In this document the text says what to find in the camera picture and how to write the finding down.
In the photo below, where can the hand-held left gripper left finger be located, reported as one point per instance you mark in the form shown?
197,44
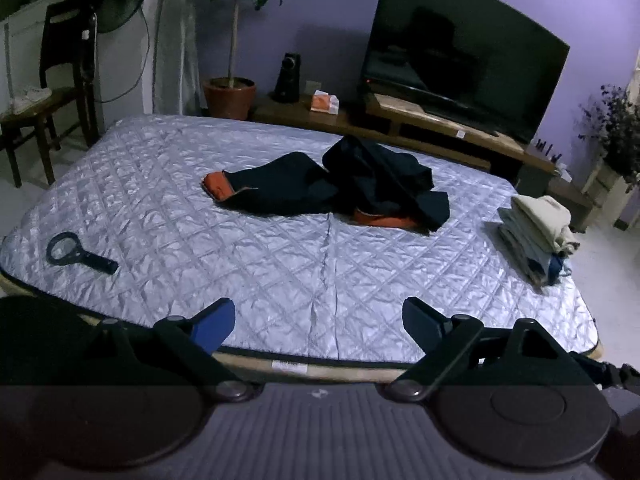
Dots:
216,327

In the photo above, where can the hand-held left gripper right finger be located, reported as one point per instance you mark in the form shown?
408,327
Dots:
421,324

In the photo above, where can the dark pants with orange lining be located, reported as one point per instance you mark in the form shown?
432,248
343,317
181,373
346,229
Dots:
280,180

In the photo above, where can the grey folded garment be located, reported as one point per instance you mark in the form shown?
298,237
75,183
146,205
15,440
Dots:
520,247

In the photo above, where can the blue folded garment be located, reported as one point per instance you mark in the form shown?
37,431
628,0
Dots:
556,267

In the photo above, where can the silver quilted bed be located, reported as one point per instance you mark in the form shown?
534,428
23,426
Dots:
160,185

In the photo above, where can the cream folded garment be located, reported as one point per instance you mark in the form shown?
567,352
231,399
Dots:
542,217

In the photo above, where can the black magnifying glass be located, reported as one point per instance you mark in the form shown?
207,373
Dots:
65,250

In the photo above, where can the low wooden side table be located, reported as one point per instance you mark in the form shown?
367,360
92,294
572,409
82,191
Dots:
570,200

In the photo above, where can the wooden tv bench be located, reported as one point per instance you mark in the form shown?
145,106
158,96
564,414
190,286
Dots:
415,112

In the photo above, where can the wooden television stand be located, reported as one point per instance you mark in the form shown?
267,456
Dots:
320,122

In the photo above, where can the terracotta plant pot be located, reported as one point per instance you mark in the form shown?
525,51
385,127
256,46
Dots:
229,100

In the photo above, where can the orange tissue box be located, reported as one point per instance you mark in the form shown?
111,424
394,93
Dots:
324,102

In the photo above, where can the black speaker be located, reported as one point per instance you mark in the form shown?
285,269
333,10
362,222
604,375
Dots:
286,80

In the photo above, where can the white sheer curtain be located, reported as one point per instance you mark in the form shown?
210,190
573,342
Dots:
175,60

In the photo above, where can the dried flower bouquet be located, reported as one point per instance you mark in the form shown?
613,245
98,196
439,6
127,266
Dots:
615,130

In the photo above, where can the black flat television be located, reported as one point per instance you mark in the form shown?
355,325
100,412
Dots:
460,45

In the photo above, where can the dark wooden chair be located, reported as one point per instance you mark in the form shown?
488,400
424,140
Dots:
60,50

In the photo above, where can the black standing fan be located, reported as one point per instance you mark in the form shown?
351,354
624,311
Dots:
117,5

